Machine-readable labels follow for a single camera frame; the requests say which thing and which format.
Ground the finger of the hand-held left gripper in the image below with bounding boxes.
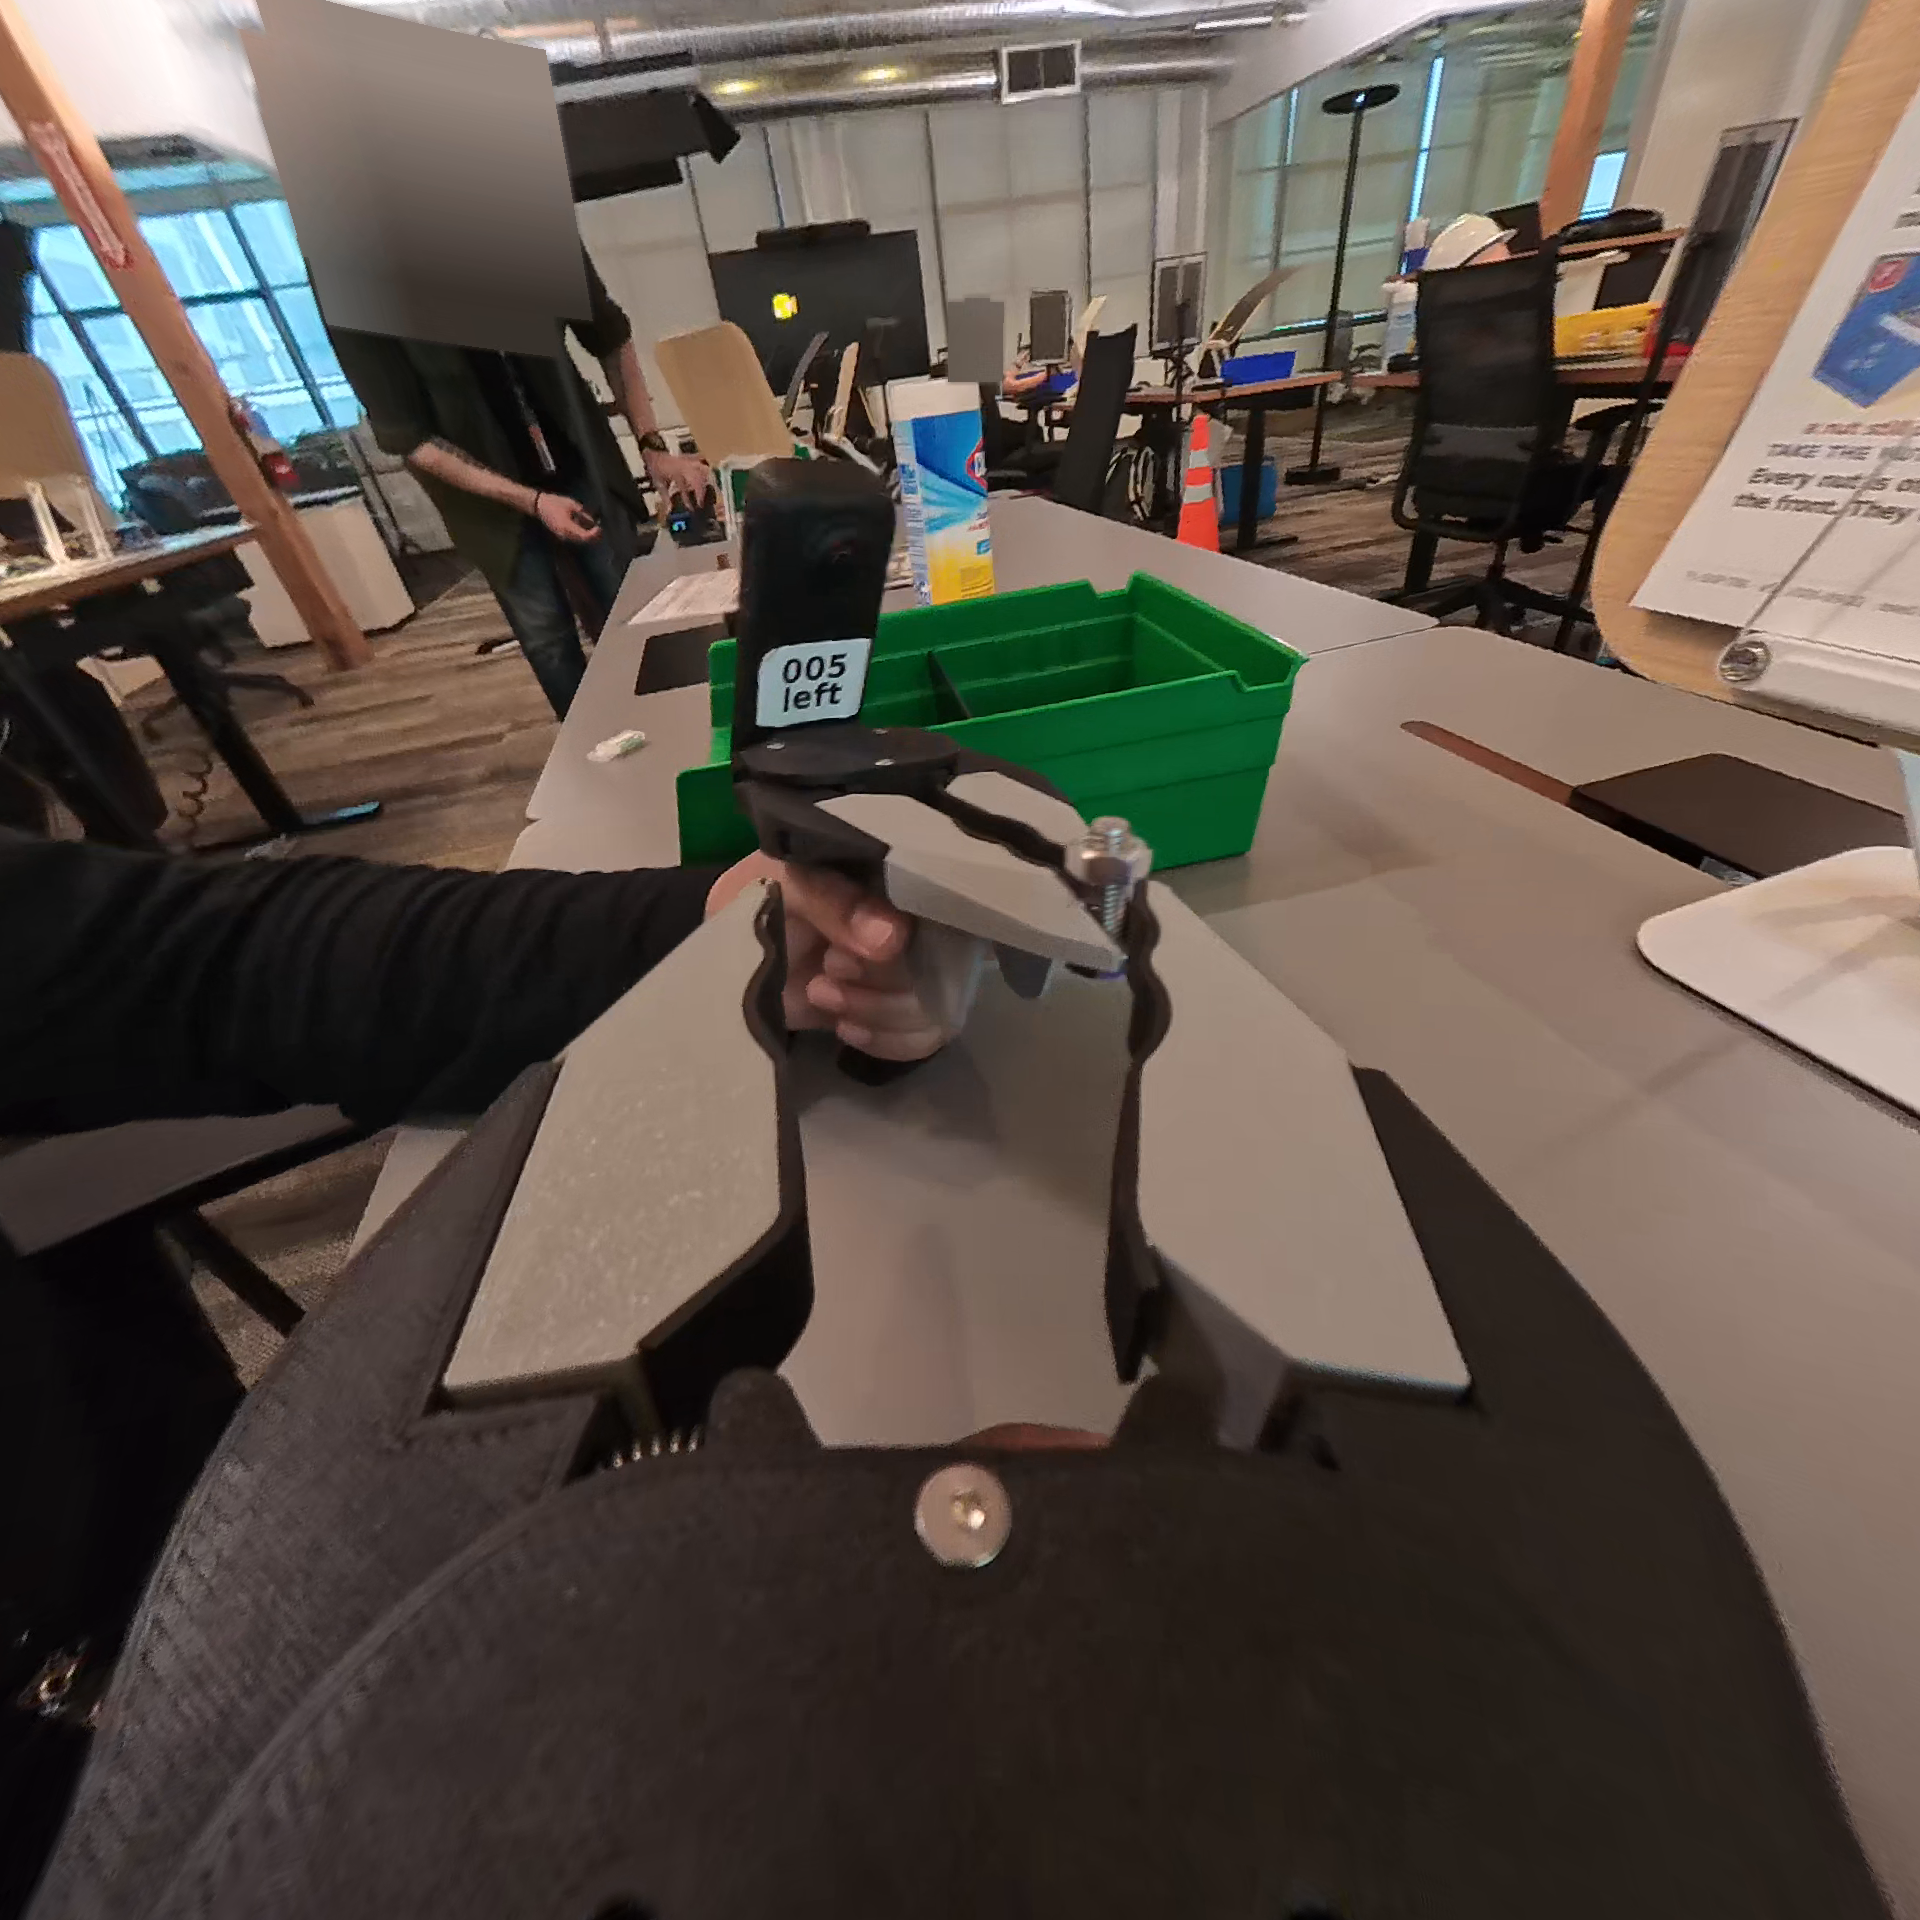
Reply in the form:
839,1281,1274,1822
814,792,1133,979
949,780,1088,876

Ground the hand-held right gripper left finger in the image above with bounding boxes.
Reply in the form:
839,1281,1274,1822
442,882,820,1413

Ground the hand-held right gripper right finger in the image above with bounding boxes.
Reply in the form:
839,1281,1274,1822
1105,882,1476,1455

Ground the silver threaded bolt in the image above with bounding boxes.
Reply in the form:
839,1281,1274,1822
1083,814,1141,985

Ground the green plastic bin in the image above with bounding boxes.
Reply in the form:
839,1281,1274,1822
678,572,1305,872

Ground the person's left forearm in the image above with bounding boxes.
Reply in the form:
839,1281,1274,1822
0,823,726,1143

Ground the person's left hand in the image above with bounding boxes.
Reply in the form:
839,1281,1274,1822
702,863,963,1068

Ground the printed paper sheet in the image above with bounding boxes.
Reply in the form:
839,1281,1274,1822
626,563,745,630

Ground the disinfecting wipes canister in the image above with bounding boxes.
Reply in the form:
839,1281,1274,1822
893,379,1001,607

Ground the light wooden chair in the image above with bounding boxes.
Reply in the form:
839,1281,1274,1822
652,318,798,468

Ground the black office chair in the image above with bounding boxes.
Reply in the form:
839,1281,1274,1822
1394,240,1668,648
1034,322,1142,520

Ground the orange traffic cone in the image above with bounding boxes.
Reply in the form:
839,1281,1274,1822
1173,413,1225,554

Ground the long brown desk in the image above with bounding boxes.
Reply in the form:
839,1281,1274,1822
1002,367,1345,559

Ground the black studio softbox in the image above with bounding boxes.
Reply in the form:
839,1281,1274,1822
552,57,745,204

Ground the white cabinet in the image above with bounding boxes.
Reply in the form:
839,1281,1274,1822
233,495,421,651

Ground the black chair armrest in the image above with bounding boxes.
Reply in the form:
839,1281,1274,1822
0,1103,371,1339

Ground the black floor lamp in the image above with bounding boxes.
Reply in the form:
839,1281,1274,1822
1286,83,1405,491

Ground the wooden standing desk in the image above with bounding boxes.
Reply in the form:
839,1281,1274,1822
0,517,384,850

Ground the printed instruction sheet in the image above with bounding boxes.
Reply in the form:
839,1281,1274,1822
1630,135,1920,723

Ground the black wall screen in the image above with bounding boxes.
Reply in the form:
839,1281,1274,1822
708,229,932,397

